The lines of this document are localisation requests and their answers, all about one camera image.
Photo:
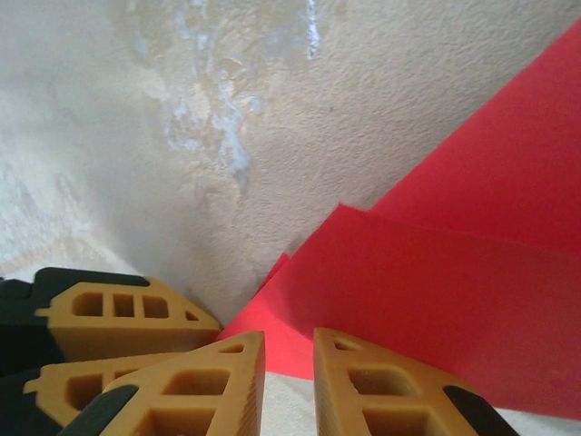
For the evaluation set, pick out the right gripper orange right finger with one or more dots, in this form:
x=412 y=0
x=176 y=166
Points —
x=363 y=399

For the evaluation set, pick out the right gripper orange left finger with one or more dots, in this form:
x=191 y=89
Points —
x=190 y=409

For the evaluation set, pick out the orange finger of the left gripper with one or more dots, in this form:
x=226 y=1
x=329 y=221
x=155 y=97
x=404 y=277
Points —
x=54 y=390
x=131 y=333

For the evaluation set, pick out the red cloth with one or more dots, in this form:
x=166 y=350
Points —
x=454 y=295

